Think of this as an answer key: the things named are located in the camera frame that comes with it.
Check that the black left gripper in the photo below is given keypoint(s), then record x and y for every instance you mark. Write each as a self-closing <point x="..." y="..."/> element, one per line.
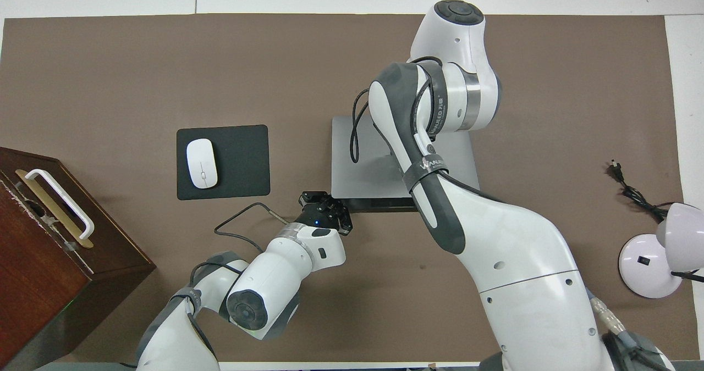
<point x="322" y="217"/>

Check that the silver laptop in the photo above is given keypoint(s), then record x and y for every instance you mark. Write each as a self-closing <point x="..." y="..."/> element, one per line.
<point x="374" y="178"/>

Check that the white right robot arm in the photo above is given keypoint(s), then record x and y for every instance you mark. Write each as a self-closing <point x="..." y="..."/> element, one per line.
<point x="511" y="250"/>

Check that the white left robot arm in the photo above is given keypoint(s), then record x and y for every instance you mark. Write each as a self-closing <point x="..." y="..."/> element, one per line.
<point x="275" y="277"/>

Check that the black mouse pad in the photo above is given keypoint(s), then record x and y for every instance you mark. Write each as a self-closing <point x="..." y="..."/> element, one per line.
<point x="242" y="162"/>

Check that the white computer mouse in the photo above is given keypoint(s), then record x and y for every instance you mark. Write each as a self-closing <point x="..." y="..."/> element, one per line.
<point x="202" y="163"/>

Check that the brown table mat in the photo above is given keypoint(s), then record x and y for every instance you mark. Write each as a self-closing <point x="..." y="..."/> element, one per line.
<point x="165" y="74"/>

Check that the dark brown wooden box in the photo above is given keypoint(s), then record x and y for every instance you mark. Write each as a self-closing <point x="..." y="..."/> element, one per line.
<point x="49" y="283"/>

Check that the white desk lamp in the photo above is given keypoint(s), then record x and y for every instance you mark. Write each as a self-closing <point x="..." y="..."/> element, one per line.
<point x="643" y="266"/>

